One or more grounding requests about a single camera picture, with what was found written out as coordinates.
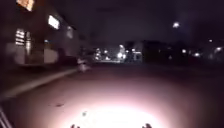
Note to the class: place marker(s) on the grey asphalt road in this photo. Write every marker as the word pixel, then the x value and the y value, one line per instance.
pixel 133 90

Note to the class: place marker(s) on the dark building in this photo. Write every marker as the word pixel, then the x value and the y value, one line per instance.
pixel 150 51

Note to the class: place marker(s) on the robot's own part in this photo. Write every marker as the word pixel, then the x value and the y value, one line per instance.
pixel 75 126
pixel 147 126

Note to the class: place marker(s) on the pale concrete kerb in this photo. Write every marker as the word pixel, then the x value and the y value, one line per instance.
pixel 40 81

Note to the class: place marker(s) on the building with lit windows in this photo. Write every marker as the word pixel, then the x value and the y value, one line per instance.
pixel 40 36

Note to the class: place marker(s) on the dark pavement beside road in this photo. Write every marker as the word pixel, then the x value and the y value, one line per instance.
pixel 23 75

